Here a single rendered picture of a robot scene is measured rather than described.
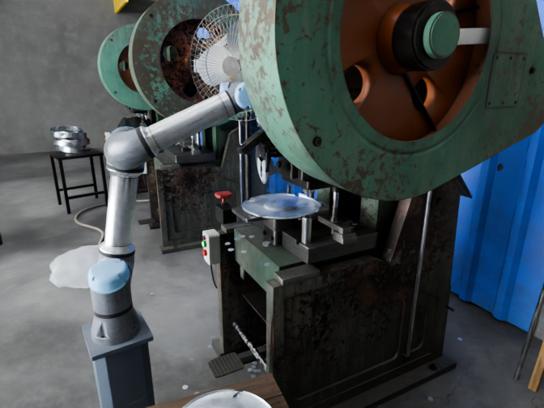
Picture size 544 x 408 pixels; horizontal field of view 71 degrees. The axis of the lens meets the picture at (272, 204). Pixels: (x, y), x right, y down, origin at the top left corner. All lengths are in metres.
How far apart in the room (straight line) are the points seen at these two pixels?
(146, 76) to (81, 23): 5.35
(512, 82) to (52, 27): 7.21
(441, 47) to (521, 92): 0.47
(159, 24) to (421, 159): 1.88
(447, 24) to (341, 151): 0.37
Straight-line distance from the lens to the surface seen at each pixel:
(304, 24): 0.86
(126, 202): 1.32
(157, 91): 2.57
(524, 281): 2.33
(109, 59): 4.25
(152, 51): 2.57
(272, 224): 1.41
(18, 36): 7.83
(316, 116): 0.87
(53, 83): 7.79
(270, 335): 1.33
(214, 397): 1.23
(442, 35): 1.03
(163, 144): 1.15
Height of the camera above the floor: 1.23
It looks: 18 degrees down
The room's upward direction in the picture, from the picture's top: straight up
